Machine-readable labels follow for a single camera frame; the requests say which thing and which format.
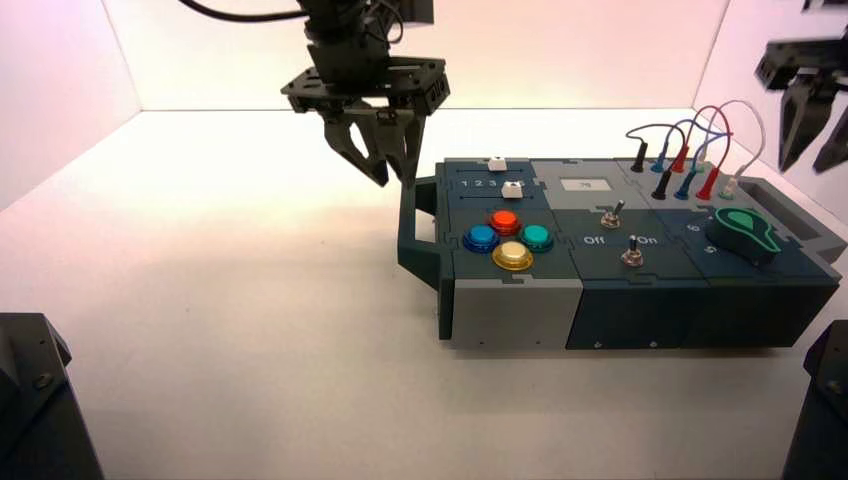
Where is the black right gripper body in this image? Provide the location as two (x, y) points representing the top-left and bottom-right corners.
(755, 36), (848, 91)

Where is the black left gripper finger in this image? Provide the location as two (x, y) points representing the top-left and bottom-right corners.
(377, 109), (426, 189)
(322, 109), (391, 189)

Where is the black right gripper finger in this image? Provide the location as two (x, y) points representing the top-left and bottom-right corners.
(812, 121), (848, 176)
(778, 72), (831, 174)

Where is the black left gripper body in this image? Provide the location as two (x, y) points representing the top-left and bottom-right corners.
(280, 39), (452, 118)

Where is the teal and grey control box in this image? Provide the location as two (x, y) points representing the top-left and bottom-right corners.
(397, 156), (848, 351)

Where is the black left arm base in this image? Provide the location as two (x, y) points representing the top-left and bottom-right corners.
(0, 312), (106, 480)

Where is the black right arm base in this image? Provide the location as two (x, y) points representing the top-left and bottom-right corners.
(781, 319), (848, 480)

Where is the blue round push button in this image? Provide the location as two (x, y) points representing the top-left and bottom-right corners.
(462, 225), (501, 255)

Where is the red round push button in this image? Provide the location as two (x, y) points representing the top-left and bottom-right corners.
(488, 210), (523, 238)

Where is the green and black rotary knob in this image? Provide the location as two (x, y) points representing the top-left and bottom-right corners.
(704, 206), (783, 268)

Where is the yellow round push button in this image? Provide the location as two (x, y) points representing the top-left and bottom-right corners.
(491, 241), (535, 273)

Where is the green round push button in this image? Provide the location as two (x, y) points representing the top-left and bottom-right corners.
(518, 224), (555, 254)

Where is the small white display screen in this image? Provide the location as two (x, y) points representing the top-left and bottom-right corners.
(561, 176), (614, 195)

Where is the white patch cable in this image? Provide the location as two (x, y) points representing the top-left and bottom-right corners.
(692, 99), (768, 201)

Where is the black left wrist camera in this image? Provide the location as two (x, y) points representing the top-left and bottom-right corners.
(396, 0), (436, 28)

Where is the red patch cable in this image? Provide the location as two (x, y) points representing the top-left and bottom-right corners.
(670, 104), (734, 202)

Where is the blue patch cable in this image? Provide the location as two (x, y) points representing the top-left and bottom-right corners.
(651, 119), (733, 201)

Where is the metal toggle switch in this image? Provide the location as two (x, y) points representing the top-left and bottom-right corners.
(620, 234), (645, 268)
(600, 199), (627, 230)

